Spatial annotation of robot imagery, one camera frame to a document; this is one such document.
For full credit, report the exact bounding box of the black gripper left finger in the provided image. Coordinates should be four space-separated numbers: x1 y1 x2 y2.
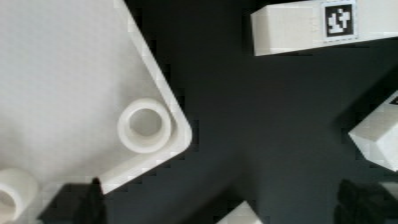
38 178 107 224

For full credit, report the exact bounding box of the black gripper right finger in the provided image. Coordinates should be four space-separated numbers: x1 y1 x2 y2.
335 179 398 224

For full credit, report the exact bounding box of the white desk top tray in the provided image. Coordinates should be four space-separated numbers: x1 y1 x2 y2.
0 0 193 224

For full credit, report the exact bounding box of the white desk leg with tag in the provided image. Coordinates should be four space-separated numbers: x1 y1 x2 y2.
251 0 398 56

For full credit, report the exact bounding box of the white desk leg block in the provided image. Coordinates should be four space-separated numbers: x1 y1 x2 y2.
349 90 398 172

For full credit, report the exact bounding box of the white front fence rail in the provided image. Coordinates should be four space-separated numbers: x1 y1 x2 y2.
217 202 264 224

